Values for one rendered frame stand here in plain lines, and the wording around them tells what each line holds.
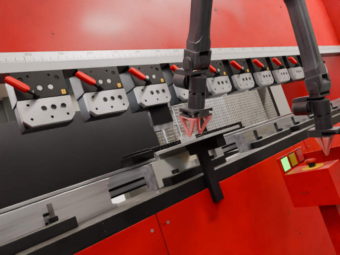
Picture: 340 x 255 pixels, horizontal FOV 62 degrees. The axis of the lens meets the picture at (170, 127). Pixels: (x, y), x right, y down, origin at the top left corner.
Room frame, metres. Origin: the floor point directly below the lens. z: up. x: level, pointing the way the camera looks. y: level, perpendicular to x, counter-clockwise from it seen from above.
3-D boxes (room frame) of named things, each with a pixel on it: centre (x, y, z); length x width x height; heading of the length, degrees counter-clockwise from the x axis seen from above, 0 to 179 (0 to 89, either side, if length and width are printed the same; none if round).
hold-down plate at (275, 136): (1.47, -0.48, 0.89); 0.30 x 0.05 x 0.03; 130
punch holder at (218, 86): (1.36, -0.27, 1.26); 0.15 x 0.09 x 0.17; 130
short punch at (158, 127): (1.12, 0.02, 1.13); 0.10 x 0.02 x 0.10; 130
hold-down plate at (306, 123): (1.72, -0.79, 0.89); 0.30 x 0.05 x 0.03; 130
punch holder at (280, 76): (1.75, -0.73, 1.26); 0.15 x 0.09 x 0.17; 130
